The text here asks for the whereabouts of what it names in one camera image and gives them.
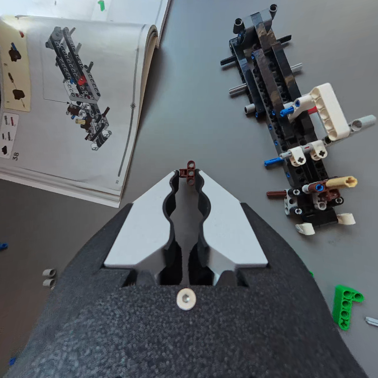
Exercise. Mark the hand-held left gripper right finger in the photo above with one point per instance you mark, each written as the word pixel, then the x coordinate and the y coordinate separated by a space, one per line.
pixel 233 233

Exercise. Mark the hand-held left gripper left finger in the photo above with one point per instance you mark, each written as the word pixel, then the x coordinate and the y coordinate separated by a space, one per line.
pixel 138 230

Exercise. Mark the brown lego connector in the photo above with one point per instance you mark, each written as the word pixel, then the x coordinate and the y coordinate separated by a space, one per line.
pixel 190 174

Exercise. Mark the green angled lego beam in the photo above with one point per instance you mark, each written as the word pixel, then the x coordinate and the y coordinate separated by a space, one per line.
pixel 342 307

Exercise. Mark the black lego chassis assembly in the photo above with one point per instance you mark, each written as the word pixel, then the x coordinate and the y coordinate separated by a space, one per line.
pixel 274 76

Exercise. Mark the grey lego axle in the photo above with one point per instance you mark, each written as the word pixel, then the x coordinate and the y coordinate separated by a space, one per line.
pixel 372 321

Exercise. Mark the lego instruction booklet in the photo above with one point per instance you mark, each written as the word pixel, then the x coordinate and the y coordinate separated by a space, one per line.
pixel 112 59

